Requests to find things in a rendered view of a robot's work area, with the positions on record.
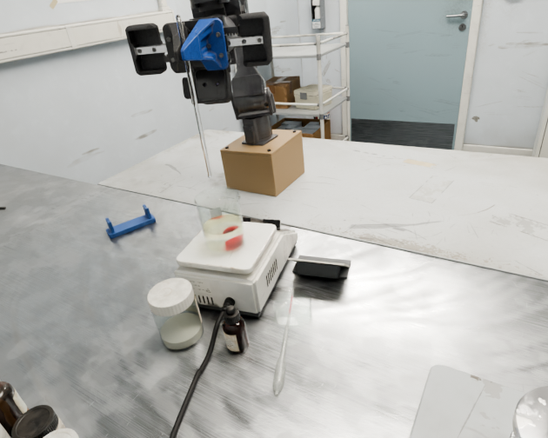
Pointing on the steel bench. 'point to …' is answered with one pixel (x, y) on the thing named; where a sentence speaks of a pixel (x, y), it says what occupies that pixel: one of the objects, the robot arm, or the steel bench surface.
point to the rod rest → (130, 224)
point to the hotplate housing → (213, 300)
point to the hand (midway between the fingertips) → (188, 50)
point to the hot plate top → (229, 263)
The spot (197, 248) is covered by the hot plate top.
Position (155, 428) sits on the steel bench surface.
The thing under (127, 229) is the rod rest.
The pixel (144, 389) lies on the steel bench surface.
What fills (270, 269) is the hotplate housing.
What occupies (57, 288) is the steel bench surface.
